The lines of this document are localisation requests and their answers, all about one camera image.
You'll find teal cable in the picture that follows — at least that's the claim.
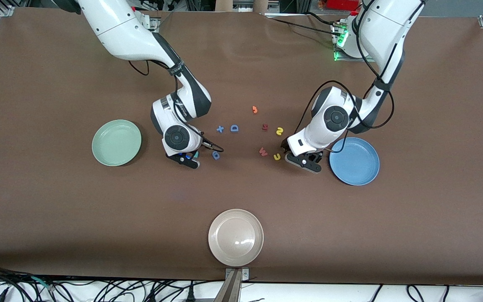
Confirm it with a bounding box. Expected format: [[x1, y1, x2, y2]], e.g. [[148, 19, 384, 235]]
[[32, 276, 53, 291]]

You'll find pale green plate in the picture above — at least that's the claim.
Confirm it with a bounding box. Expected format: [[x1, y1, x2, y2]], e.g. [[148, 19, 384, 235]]
[[92, 120, 142, 167]]

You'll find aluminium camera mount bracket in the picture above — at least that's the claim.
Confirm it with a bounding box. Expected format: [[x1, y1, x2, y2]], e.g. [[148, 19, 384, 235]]
[[224, 268, 250, 302]]

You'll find beige plate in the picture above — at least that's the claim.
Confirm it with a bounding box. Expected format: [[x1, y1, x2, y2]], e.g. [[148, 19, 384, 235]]
[[208, 209, 264, 267]]

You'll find standing person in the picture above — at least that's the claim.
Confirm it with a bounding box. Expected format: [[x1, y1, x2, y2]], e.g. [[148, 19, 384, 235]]
[[216, 0, 270, 13]]

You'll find blue plate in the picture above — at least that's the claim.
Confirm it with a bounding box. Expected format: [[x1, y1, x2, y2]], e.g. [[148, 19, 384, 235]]
[[329, 137, 380, 186]]

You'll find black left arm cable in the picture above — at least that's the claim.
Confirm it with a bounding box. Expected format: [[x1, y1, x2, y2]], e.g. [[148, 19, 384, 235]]
[[295, 0, 395, 135]]

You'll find thin black cable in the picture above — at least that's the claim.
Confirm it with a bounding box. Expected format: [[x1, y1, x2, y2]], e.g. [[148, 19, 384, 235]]
[[267, 16, 345, 38]]

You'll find red box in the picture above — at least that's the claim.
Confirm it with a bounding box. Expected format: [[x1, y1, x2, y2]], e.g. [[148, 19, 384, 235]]
[[327, 0, 360, 11]]

